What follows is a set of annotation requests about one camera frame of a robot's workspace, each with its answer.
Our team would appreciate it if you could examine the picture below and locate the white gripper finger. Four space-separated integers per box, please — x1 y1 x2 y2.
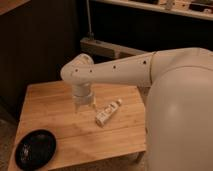
91 103 97 111
75 105 79 113

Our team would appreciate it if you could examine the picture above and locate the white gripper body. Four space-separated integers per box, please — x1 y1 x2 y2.
73 92 95 106

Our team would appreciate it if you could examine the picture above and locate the white plastic bottle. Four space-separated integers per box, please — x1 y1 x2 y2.
95 99 122 127

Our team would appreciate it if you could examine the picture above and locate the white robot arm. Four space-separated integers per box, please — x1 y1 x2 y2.
61 47 213 171

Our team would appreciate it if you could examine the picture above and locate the wooden table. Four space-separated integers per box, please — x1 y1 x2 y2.
15 81 146 171

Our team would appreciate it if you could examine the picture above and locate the wooden shelf beam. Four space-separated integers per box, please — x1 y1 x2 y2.
80 37 144 59

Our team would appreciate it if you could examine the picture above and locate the metal pole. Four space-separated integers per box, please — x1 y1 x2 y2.
86 0 94 40

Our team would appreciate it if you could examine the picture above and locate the upper wooden shelf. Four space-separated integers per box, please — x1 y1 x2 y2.
93 0 213 21

